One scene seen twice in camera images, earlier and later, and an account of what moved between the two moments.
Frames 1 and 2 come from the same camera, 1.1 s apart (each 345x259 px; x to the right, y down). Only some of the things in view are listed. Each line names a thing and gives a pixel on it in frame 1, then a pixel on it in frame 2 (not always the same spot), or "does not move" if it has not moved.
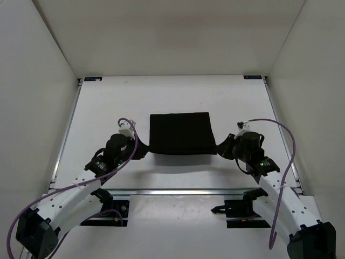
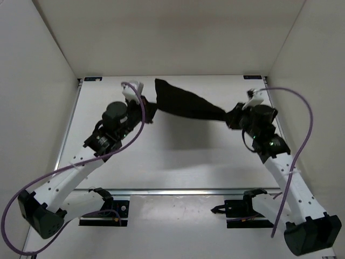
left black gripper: (143, 150) → (151, 108)
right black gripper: (224, 149) → (232, 116)
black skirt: (185, 134) → (178, 101)
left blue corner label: (92, 79) does not move
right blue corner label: (252, 77) does not move
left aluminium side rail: (56, 170) does not move
